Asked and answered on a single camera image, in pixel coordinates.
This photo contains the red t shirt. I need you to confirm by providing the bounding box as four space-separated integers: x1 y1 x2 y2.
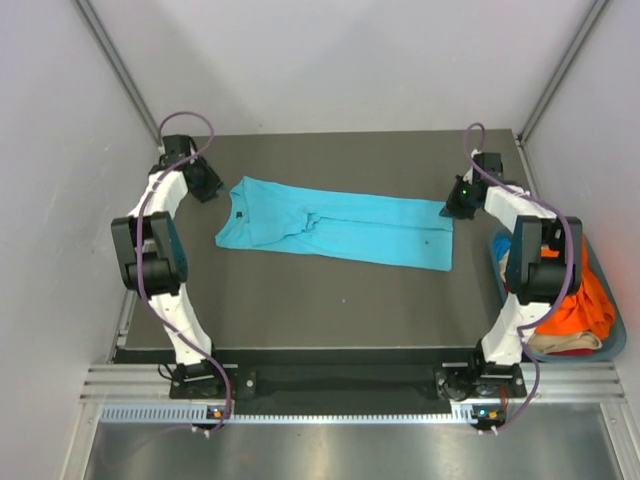
504 284 599 359

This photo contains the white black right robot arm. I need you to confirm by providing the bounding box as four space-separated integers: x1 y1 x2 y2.
440 150 582 396

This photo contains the cyan t shirt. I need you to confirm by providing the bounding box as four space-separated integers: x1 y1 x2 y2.
215 176 454 272

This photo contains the blue laundry basket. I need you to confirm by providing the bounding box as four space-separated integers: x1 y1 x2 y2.
488 227 628 363

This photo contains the orange t shirt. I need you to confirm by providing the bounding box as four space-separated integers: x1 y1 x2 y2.
536 237 616 341

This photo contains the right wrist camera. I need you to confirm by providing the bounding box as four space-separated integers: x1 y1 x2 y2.
463 149 481 184

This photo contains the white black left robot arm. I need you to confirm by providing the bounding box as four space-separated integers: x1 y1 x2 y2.
111 134 227 397

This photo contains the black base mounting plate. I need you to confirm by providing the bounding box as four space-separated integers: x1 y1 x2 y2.
114 347 527 414

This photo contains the white slotted cable duct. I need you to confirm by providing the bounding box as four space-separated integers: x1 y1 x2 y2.
100 403 500 425

